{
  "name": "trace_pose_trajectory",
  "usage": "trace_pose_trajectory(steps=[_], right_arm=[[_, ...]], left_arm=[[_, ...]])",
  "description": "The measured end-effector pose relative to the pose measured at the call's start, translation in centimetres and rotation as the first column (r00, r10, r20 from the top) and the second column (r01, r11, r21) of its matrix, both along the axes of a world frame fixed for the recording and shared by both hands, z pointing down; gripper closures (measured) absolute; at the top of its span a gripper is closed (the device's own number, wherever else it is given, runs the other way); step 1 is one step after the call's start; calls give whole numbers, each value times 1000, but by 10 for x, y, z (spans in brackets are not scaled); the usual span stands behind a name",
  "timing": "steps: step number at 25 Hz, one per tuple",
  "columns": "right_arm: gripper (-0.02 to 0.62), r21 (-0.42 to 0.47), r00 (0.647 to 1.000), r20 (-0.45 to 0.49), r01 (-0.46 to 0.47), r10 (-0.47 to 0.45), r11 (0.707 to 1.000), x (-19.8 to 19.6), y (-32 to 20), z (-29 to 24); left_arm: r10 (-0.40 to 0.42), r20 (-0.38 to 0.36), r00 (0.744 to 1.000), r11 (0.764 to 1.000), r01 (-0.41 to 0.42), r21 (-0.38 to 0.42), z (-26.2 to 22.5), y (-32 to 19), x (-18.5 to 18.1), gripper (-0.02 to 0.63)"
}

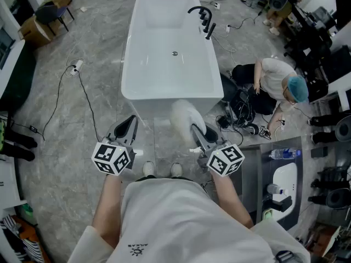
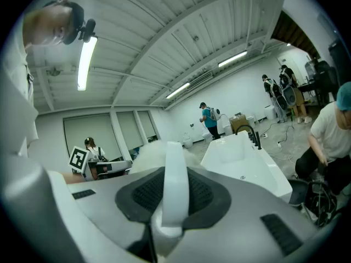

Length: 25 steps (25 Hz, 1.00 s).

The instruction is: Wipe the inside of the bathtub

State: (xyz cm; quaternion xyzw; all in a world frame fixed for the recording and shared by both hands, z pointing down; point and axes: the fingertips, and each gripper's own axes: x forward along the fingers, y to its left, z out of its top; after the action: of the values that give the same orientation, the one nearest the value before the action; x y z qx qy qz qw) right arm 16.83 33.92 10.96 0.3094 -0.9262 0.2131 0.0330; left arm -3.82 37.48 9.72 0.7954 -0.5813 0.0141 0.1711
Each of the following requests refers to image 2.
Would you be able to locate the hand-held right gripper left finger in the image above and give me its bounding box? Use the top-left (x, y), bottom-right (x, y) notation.
top-left (49, 166), bottom-right (165, 263)

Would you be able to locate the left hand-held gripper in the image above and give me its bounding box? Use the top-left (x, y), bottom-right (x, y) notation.
top-left (68, 146), bottom-right (133, 181)

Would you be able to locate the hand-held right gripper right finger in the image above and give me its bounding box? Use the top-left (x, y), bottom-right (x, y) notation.
top-left (153, 166), bottom-right (341, 263)

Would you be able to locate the white bathtub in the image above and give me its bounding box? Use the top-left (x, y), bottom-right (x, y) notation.
top-left (200, 130), bottom-right (293, 204)

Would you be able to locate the person's left forearm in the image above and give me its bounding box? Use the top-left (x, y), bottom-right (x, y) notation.
top-left (61, 171), bottom-right (86, 185)

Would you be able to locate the white roller window blind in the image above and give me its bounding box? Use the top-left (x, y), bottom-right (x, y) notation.
top-left (63, 113), bottom-right (123, 164)
top-left (116, 111), bottom-right (145, 151)
top-left (137, 110), bottom-right (157, 141)

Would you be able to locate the black gear bag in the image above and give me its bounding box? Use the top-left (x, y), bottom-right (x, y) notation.
top-left (288, 179), bottom-right (339, 227)

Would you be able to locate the ceiling tube light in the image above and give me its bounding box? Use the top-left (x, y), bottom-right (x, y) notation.
top-left (165, 82), bottom-right (191, 100)
top-left (77, 36), bottom-right (98, 92)
top-left (218, 50), bottom-right (248, 68)

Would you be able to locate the brown cardboard box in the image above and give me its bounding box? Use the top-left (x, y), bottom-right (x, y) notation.
top-left (229, 114), bottom-right (249, 134)

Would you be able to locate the ceiling air conditioner vent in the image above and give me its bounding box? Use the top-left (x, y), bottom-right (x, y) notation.
top-left (188, 71), bottom-right (214, 92)

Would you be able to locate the white bin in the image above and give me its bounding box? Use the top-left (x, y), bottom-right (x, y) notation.
top-left (263, 105), bottom-right (276, 120)

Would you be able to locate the person's head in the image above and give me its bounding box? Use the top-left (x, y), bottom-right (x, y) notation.
top-left (23, 0), bottom-right (84, 48)

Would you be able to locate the brown wooden staircase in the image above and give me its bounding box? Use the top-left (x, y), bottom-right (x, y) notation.
top-left (270, 9), bottom-right (321, 61)

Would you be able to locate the black head-mounted camera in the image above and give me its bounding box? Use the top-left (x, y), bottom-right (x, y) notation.
top-left (77, 19), bottom-right (97, 43)

